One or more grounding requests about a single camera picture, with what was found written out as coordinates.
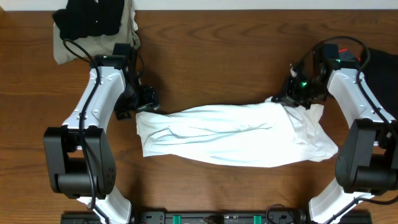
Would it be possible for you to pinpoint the black garment right edge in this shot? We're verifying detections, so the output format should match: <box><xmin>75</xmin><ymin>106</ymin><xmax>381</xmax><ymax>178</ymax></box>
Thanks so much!
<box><xmin>364</xmin><ymin>49</ymin><xmax>398</xmax><ymax>119</ymax></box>

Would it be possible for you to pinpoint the folded black garment on stack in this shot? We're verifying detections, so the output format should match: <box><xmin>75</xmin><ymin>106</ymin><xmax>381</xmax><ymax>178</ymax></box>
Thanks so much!
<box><xmin>52</xmin><ymin>0</ymin><xmax>124</xmax><ymax>40</ymax></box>

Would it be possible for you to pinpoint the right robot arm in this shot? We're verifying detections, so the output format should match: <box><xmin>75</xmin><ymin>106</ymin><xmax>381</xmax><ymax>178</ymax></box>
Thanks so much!
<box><xmin>266</xmin><ymin>41</ymin><xmax>397</xmax><ymax>223</ymax></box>

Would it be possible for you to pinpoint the folded khaki garment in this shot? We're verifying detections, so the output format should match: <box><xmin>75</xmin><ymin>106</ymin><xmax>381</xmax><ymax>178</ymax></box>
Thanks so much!
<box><xmin>53</xmin><ymin>0</ymin><xmax>141</xmax><ymax>65</ymax></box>

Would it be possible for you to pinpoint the black garment with red trim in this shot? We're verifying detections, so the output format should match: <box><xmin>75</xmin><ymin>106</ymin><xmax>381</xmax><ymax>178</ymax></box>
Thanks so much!
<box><xmin>338</xmin><ymin>49</ymin><xmax>361</xmax><ymax>62</ymax></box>

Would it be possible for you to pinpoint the white t-shirt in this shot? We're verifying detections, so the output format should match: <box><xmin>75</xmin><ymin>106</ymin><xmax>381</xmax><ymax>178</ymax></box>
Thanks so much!
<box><xmin>136</xmin><ymin>99</ymin><xmax>338</xmax><ymax>167</ymax></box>

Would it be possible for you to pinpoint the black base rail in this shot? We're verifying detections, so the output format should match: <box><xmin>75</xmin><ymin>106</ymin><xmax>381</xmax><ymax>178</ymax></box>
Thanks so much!
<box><xmin>60</xmin><ymin>208</ymin><xmax>373</xmax><ymax>224</ymax></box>

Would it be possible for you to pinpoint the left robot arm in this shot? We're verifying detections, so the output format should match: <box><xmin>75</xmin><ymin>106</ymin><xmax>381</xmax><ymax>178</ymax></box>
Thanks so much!
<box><xmin>44</xmin><ymin>43</ymin><xmax>160</xmax><ymax>223</ymax></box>

